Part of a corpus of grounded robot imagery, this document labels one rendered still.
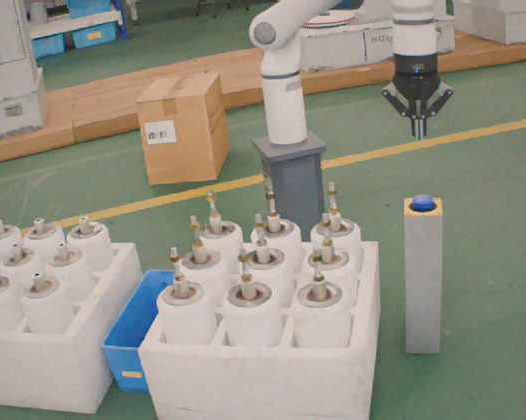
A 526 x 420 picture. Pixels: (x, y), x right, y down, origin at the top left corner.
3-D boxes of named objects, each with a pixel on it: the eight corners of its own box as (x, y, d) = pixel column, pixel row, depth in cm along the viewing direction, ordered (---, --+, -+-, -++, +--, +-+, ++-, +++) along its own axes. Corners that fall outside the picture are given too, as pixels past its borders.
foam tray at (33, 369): (18, 304, 167) (-2, 244, 159) (151, 308, 159) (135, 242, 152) (-60, 399, 133) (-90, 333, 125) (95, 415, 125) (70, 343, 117)
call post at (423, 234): (406, 333, 138) (404, 199, 125) (438, 332, 137) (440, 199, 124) (405, 354, 132) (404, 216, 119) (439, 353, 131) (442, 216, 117)
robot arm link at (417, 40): (439, 41, 114) (437, 7, 111) (442, 55, 104) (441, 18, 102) (389, 42, 116) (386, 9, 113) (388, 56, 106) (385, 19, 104)
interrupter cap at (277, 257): (280, 247, 128) (279, 244, 127) (289, 266, 121) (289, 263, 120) (240, 255, 126) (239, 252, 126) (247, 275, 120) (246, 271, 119)
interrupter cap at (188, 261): (225, 251, 129) (225, 248, 128) (215, 271, 122) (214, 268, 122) (188, 251, 130) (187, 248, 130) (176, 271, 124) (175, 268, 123)
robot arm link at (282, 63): (263, 7, 155) (271, 74, 163) (245, 14, 148) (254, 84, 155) (299, 5, 152) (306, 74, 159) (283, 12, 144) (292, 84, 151)
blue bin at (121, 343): (157, 312, 157) (146, 269, 152) (201, 314, 155) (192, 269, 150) (113, 392, 131) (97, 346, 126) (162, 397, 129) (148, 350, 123)
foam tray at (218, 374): (210, 311, 156) (197, 243, 148) (380, 311, 147) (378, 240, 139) (159, 423, 121) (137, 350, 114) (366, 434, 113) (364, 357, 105)
